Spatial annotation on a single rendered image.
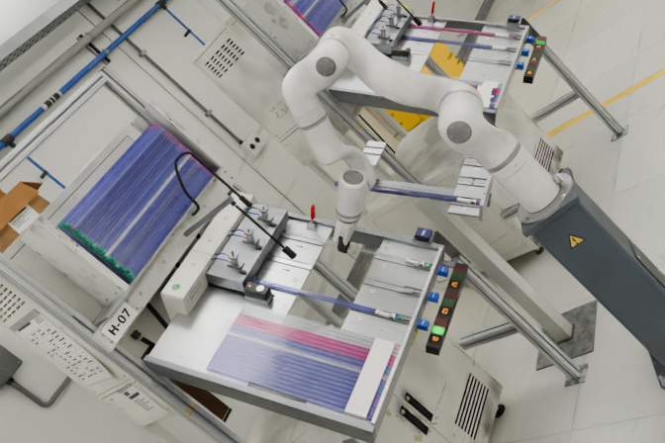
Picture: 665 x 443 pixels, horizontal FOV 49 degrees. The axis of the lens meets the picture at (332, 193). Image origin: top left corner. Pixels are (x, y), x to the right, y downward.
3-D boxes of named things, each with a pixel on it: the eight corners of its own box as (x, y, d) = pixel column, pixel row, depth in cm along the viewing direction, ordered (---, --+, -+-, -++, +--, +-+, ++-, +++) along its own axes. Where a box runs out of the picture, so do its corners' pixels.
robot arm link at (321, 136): (322, 102, 221) (363, 183, 233) (292, 130, 211) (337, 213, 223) (343, 97, 214) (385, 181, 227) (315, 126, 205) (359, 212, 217)
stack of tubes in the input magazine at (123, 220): (216, 172, 249) (155, 119, 242) (134, 280, 215) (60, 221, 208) (199, 187, 258) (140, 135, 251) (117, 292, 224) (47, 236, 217)
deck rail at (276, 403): (376, 437, 194) (375, 425, 190) (373, 444, 192) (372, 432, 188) (151, 366, 217) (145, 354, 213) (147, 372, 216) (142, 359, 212)
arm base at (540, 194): (568, 165, 213) (527, 123, 209) (577, 196, 197) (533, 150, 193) (517, 203, 222) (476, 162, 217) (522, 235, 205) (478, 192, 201)
